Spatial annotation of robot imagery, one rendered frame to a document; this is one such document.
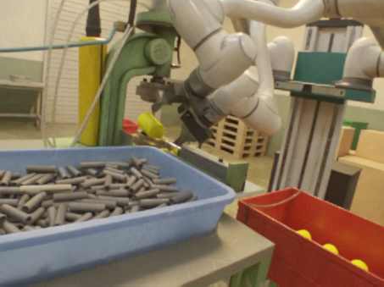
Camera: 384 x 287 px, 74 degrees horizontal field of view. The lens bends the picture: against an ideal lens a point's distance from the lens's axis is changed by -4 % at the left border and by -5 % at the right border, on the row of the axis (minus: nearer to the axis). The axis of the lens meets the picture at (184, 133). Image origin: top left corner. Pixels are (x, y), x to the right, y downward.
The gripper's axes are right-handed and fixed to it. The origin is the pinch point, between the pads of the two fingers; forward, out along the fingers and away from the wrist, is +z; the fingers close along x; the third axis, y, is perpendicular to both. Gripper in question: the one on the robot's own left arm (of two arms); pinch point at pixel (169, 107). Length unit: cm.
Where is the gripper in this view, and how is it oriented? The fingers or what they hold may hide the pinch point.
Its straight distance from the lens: 95.1
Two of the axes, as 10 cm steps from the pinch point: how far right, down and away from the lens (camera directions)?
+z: -5.7, 3.5, 7.5
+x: -8.0, 0.0, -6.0
